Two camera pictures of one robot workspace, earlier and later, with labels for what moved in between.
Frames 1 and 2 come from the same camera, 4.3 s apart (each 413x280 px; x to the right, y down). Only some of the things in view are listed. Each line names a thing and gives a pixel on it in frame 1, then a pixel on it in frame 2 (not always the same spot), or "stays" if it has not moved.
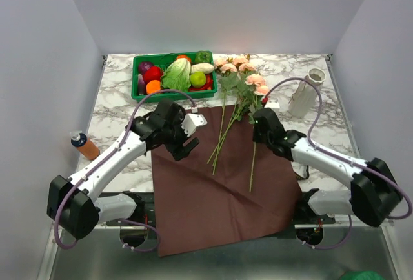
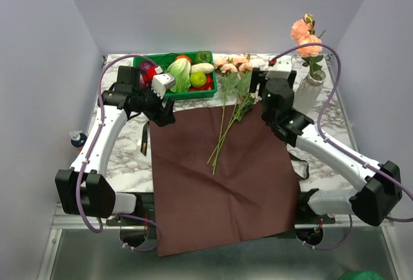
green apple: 197,79 stays
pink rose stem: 252,167 to 302,31
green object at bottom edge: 362,275 stays
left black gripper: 185,151 to 161,115
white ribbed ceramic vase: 303,99 stays
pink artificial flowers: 239,87 stays
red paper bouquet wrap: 226,189 stays
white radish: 204,67 stays
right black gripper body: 259,137 to 259,77
